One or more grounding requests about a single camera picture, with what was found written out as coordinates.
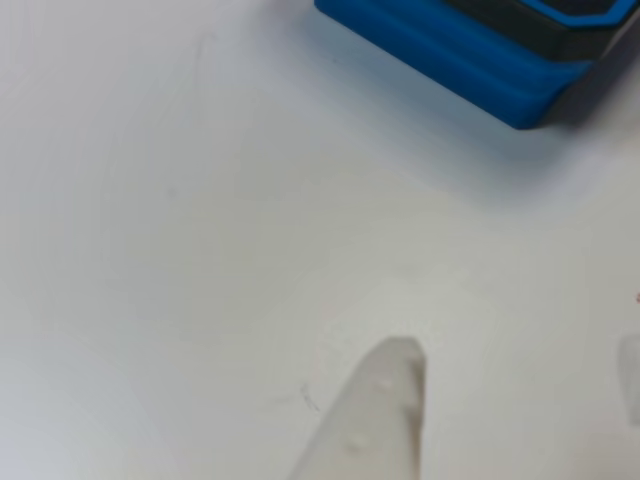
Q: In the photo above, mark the blue square box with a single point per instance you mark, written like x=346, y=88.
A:
x=475, y=55

